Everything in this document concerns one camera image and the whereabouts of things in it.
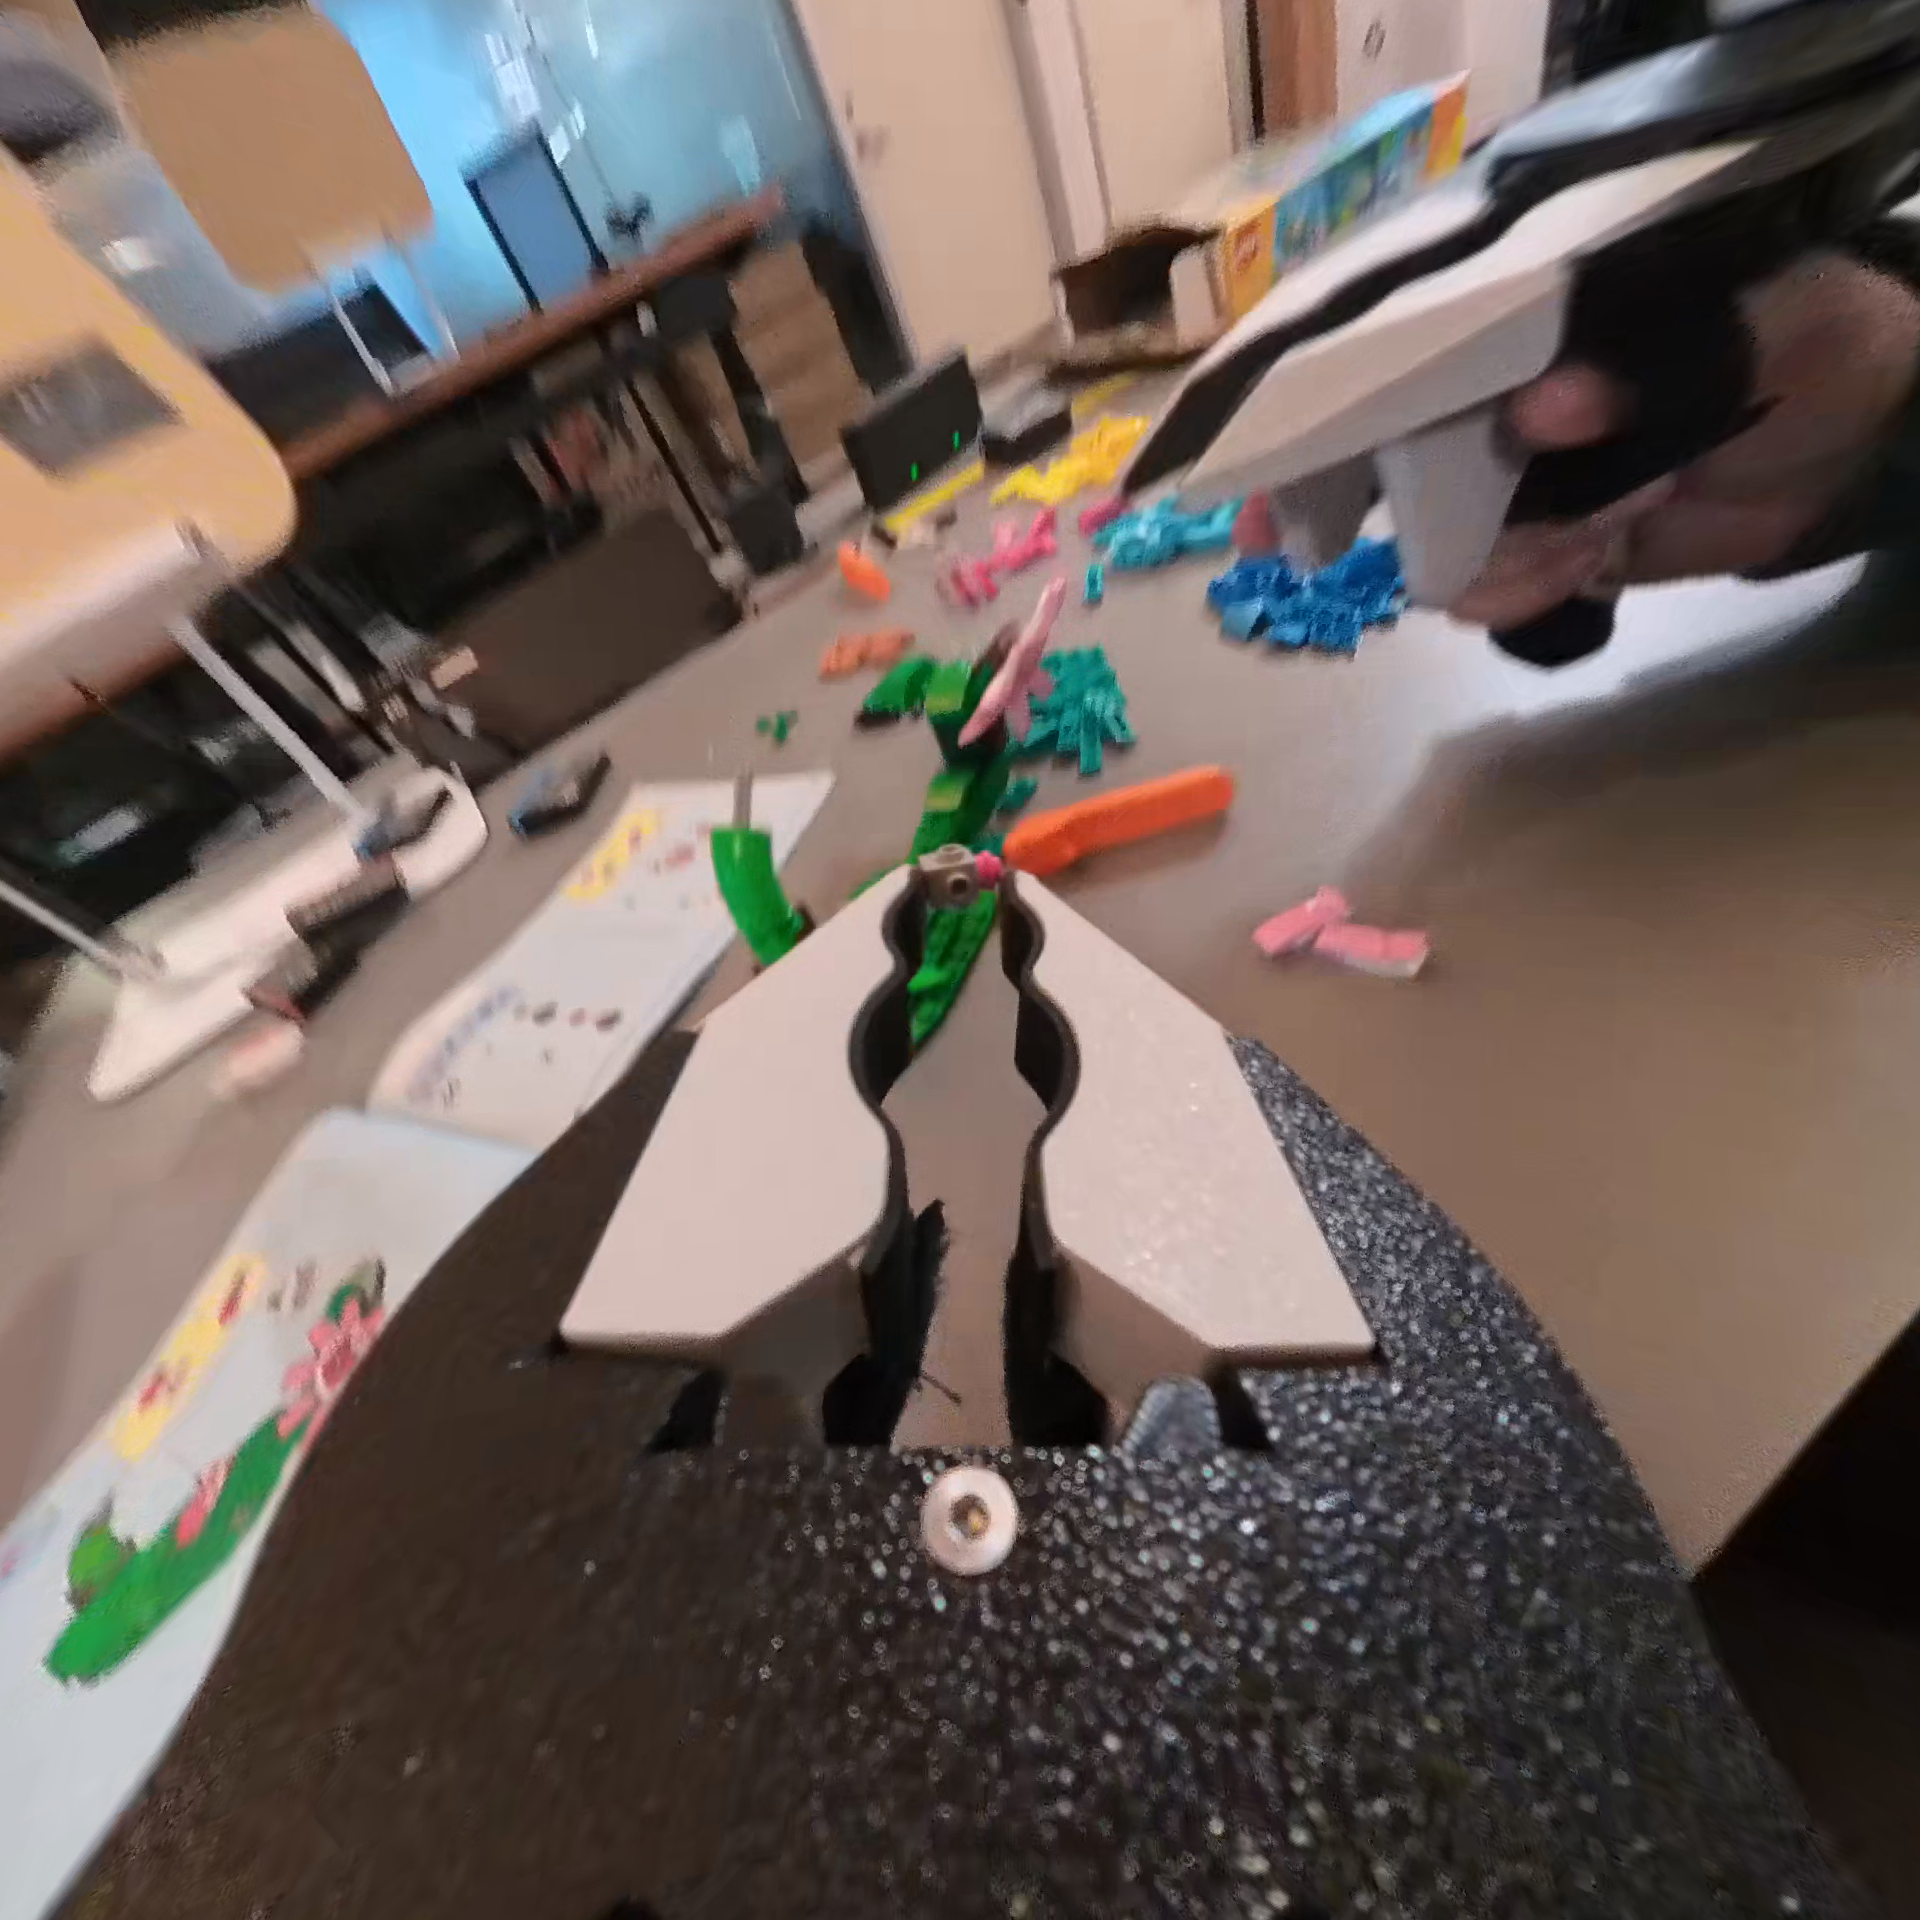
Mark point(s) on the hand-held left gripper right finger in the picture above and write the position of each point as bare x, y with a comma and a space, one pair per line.
1184, 1185

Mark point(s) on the orange brick separator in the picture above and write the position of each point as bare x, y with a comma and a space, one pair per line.
1119, 819

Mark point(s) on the pile of teal lego bricks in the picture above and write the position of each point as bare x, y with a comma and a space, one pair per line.
1085, 705

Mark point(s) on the person's right hand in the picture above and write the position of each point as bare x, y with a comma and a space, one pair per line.
1815, 421

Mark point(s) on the small pink and grey lego piece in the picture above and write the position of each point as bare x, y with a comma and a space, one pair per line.
957, 873

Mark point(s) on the colourful lego box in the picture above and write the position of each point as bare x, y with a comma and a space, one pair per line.
1349, 187

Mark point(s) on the open cardboard box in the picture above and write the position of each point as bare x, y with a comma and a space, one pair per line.
1132, 299

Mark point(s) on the instruction booklet with plant picture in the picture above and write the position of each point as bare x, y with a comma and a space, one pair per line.
165, 1424

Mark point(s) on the green lego plant model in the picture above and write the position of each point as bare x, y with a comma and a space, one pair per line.
960, 796

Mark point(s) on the white lamp stand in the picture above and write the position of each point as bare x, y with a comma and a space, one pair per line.
270, 961

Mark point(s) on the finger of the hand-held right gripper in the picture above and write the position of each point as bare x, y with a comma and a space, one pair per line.
1442, 246
1396, 369

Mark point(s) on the small black device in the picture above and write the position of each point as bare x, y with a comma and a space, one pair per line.
558, 796

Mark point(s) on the pile of light blue lego bricks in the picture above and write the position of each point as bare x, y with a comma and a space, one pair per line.
1172, 532

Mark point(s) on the long wooden desk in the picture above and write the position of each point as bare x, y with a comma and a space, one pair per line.
495, 353

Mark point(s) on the orange lego bricks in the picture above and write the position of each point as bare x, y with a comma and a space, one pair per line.
867, 651

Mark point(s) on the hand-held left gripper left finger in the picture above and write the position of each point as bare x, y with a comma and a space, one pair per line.
750, 1140

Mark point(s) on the pile of pink lego bricks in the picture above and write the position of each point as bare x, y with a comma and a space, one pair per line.
997, 563

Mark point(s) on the orange lego piece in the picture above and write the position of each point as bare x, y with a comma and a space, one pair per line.
862, 571

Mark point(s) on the black router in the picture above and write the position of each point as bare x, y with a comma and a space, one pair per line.
915, 434

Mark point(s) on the open instruction booklet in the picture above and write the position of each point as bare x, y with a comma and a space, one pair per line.
599, 961

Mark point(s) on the pile of yellow lego bricks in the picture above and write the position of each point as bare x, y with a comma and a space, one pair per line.
1074, 461

